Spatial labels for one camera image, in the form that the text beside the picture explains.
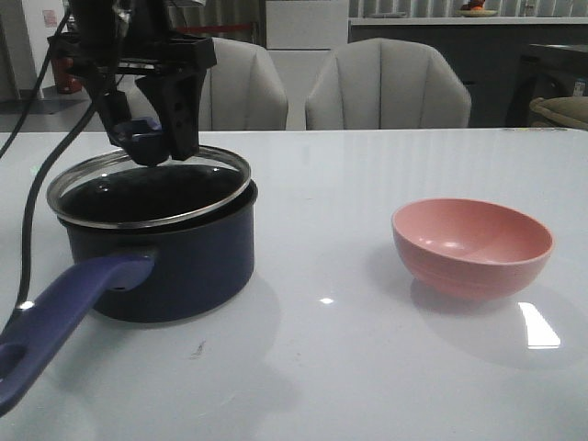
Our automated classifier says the left beige upholstered chair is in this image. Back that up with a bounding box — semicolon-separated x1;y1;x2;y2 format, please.
198;38;288;131

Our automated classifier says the glass lid with blue knob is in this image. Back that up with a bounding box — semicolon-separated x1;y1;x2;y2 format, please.
47;118;251;230

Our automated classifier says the fruit plate on counter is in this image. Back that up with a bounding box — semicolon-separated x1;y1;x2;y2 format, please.
457;0;498;17

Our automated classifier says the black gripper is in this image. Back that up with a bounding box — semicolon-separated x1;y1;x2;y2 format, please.
49;1;217;161

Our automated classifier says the pink bowl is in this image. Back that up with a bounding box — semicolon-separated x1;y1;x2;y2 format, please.
391;198;555;300

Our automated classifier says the dark blue saucepan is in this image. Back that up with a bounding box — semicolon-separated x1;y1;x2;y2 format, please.
1;183;258;413

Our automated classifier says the right beige upholstered chair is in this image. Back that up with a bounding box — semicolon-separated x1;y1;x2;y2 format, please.
305;38;471;130

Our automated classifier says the dark kitchen counter cabinet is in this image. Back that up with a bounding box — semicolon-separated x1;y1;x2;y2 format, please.
348;17;587;128

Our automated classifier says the tan cushion seat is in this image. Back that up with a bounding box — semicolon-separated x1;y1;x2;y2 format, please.
529;96;587;130

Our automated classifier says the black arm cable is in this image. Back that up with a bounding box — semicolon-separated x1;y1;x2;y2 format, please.
0;8;125;313

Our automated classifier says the red barrier belt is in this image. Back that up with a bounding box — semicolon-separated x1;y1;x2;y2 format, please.
176;23;255;34

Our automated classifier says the beige upholstered chair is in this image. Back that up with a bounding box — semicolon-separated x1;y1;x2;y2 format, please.
305;38;471;130
198;38;288;131

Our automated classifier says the white refrigerator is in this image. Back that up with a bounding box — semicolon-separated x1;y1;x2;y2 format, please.
266;1;349;130

